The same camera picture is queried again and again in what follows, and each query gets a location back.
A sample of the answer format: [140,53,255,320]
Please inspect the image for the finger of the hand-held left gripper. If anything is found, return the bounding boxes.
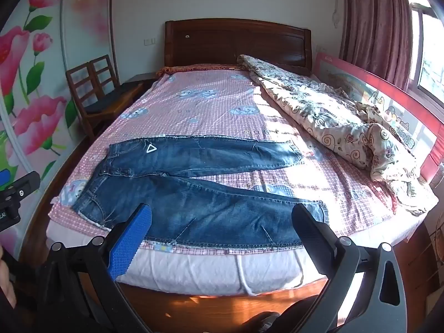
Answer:
[0,168,41,202]

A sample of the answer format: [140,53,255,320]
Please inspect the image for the white mattress cover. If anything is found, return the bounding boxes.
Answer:
[47,211,438,297]

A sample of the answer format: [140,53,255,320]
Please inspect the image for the brown wooden cabinet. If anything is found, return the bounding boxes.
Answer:
[395,211,444,323]

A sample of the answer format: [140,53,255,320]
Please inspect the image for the orange fringed blanket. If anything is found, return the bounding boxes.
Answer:
[155,63,243,77]

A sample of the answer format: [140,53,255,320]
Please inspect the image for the pink plaid bed sheet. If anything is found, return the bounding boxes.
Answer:
[49,64,398,254]

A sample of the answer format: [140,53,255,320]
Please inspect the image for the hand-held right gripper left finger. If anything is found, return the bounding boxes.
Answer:
[35,203,153,333]

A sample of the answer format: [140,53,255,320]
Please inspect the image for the dark pink curtain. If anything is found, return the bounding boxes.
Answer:
[338,0,422,91]

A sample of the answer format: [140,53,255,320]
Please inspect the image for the brown wooden chair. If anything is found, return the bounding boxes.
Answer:
[89,55,144,112]
[66,62,129,139]

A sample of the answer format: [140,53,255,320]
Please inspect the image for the dark wooden bed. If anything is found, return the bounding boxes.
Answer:
[26,19,432,333]

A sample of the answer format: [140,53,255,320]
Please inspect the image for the dark wooden nightstand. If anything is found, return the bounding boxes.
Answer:
[123,73,157,94]

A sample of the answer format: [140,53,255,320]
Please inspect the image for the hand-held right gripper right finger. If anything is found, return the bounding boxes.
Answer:
[291,203,408,333]

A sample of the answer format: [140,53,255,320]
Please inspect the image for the floral print wardrobe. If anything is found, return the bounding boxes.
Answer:
[0,0,115,261]

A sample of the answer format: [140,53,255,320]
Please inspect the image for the white cord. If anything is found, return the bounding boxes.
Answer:
[235,253,306,297]

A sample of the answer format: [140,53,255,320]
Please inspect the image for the red printed bed rail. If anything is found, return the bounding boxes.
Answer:
[314,53,444,184]

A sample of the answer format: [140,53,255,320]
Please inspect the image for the person's left hand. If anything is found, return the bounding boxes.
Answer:
[0,246,17,307]

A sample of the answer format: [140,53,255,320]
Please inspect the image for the window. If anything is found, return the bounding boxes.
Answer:
[404,0,444,108]

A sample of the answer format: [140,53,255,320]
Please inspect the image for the cream floral quilt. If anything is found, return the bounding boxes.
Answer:
[236,54,439,216]

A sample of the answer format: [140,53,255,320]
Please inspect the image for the blue denim pants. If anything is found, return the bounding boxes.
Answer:
[71,138,329,250]

